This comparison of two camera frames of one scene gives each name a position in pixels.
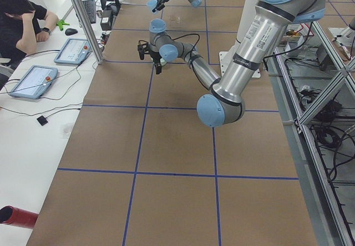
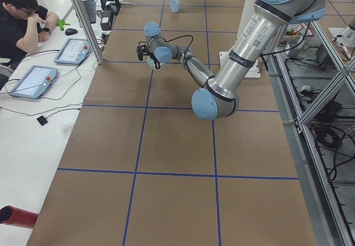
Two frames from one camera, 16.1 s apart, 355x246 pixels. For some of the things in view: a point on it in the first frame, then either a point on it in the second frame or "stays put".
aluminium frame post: (83, 18) stays put
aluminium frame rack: (315, 84) stays put
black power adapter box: (105, 24) stays put
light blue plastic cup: (152, 4) → (175, 5)
